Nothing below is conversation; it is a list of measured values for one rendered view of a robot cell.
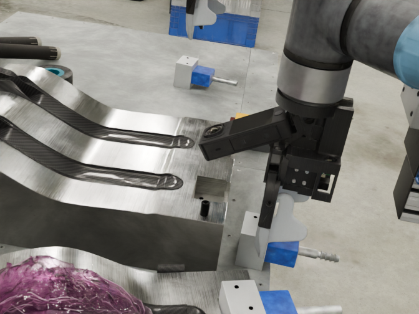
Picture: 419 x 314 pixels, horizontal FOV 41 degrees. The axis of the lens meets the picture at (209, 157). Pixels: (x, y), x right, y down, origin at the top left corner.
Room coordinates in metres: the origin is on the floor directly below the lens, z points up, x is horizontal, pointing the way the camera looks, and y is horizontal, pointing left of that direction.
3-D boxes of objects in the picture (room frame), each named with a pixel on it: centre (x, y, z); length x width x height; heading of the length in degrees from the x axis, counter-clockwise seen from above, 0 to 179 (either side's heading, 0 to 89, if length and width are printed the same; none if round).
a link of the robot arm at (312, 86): (0.58, -0.10, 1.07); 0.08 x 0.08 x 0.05
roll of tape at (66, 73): (1.00, 0.33, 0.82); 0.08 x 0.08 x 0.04
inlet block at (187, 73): (1.11, 0.03, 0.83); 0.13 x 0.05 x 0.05; 79
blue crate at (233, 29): (3.89, 0.10, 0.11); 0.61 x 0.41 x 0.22; 88
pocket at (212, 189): (0.59, -0.01, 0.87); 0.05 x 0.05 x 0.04; 87
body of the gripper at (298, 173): (0.58, -0.11, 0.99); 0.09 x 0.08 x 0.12; 83
